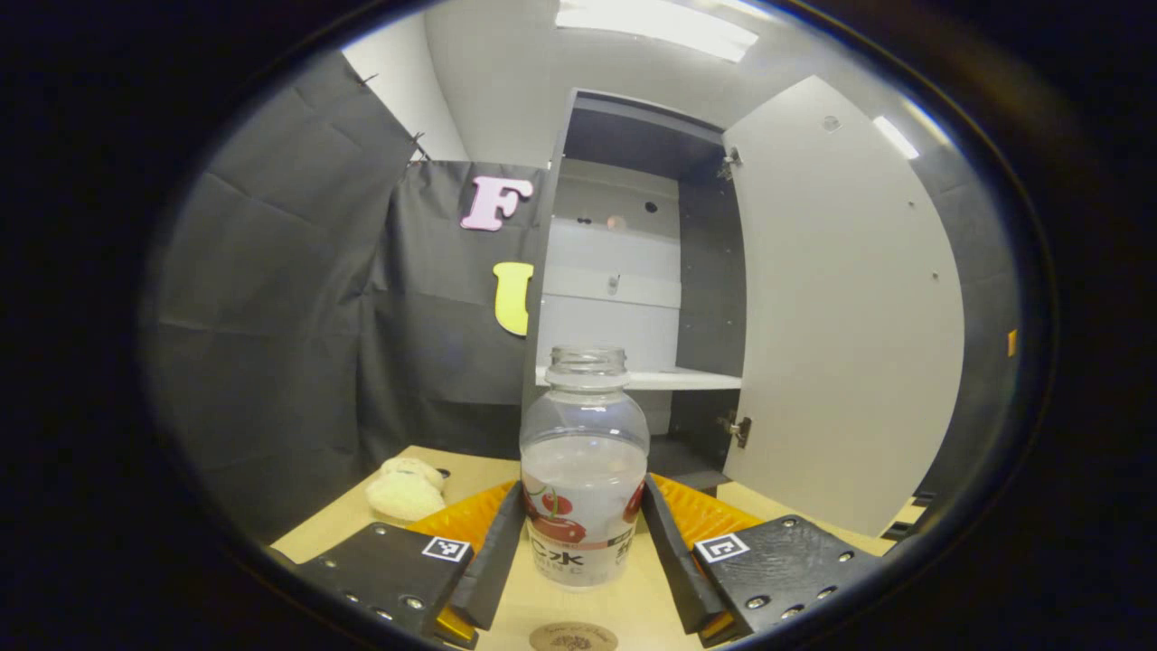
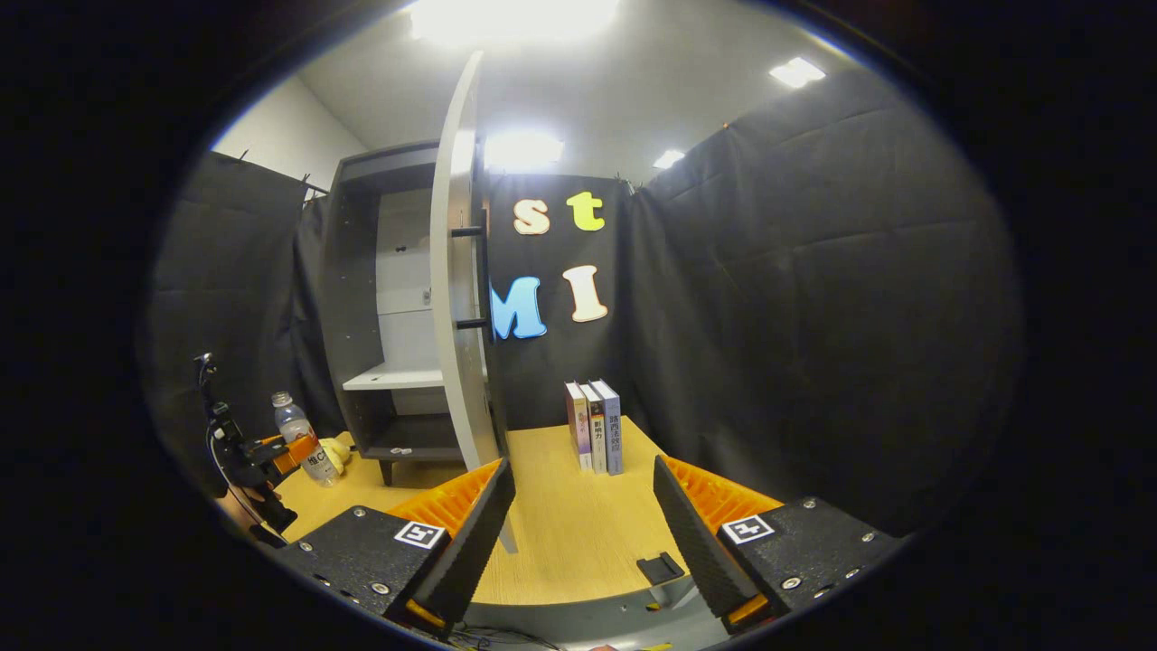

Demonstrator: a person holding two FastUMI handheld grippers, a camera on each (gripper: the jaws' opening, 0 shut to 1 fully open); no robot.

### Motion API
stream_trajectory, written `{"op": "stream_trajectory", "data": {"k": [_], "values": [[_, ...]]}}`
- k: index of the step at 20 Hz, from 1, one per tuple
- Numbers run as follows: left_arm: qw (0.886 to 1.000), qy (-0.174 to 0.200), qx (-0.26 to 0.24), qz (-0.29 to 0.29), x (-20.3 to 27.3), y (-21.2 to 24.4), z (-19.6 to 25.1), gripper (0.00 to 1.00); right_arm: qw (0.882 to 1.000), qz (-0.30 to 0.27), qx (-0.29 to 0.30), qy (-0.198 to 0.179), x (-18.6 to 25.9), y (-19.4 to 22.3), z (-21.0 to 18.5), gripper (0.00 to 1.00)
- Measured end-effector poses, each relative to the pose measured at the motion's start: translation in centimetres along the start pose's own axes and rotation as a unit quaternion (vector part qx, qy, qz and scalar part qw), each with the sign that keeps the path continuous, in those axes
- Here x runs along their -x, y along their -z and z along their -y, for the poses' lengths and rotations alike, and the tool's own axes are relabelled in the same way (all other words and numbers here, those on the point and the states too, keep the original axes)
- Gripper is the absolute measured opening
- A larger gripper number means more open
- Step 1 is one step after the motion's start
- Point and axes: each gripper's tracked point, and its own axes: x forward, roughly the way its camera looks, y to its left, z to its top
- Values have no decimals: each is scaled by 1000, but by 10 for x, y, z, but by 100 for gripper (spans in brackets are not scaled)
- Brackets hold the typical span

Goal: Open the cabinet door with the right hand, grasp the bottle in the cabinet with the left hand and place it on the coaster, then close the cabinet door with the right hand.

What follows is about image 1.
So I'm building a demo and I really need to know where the white cabinet shelf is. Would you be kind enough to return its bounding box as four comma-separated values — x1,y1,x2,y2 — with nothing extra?
535,365,744,392

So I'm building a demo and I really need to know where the cream plush toy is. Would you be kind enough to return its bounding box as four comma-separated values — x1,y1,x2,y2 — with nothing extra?
365,457,447,523

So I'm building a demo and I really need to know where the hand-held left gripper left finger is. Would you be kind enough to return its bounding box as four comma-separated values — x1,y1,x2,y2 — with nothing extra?
294,479,527,647

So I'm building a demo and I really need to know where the clear plastic bottle red label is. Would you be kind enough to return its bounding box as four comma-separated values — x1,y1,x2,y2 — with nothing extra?
519,344,651,590

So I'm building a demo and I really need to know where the light grey cabinet door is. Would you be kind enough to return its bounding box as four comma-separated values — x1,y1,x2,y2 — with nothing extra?
720,74,966,539

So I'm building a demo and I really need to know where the ceiling light panel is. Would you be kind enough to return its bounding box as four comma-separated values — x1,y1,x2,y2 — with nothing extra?
872,115,921,161
554,0,760,62

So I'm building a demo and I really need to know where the dark grey cabinet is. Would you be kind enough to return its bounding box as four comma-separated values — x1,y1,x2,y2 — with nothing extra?
522,88,751,494

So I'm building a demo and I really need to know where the black backdrop cloth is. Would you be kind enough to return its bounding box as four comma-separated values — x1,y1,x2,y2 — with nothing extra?
140,50,1022,543

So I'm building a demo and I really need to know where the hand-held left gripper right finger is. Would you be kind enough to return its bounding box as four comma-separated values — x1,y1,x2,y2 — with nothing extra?
640,472,882,647

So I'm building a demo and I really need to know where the round brown coaster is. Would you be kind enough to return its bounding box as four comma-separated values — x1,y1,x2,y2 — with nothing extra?
528,621,620,651

